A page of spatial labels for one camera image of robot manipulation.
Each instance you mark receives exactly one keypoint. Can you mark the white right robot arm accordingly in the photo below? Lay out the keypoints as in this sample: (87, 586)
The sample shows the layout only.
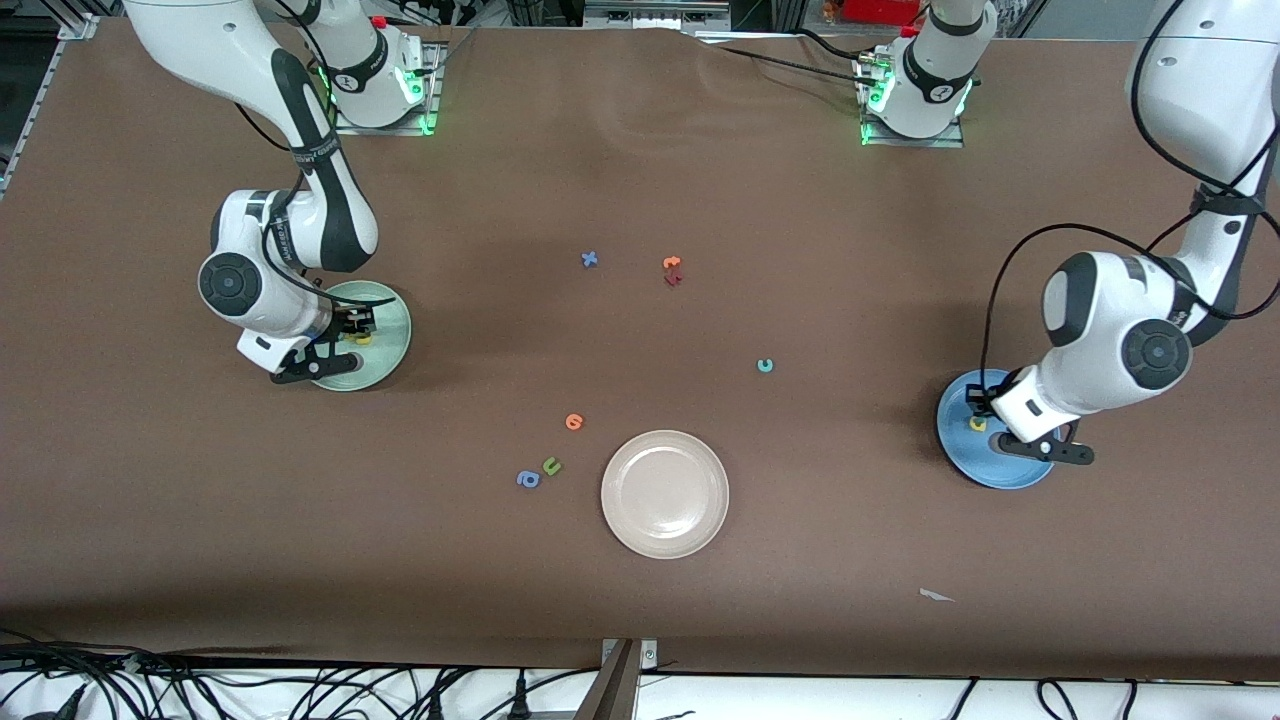
(200, 40)

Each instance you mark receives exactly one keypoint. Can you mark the green plate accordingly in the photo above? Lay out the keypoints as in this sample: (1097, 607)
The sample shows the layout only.
(390, 340)

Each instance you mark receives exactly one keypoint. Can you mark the blue plate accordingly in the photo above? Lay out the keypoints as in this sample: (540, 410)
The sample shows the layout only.
(955, 445)

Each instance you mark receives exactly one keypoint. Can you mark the white paper scrap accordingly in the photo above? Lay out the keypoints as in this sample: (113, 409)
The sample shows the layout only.
(933, 596)

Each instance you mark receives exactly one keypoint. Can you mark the blue letter a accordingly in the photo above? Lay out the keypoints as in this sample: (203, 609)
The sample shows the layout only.
(528, 479)

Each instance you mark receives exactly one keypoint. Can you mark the brown table cover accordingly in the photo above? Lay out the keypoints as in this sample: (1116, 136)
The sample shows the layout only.
(640, 150)

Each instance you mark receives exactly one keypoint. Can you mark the beige plate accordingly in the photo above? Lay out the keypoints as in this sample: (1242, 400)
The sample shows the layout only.
(665, 495)

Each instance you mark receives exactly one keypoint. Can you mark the red box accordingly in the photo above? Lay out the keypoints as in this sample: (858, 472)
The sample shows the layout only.
(880, 10)

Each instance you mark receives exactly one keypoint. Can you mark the grey metal strip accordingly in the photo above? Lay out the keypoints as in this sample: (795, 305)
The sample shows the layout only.
(650, 15)

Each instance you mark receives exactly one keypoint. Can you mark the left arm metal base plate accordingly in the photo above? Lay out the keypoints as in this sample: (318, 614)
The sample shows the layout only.
(940, 143)

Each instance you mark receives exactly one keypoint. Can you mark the aluminium frame rail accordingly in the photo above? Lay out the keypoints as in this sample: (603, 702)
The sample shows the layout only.
(72, 28)

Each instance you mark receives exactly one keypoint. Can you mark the metal bracket post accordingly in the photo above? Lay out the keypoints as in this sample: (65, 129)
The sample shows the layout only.
(615, 690)

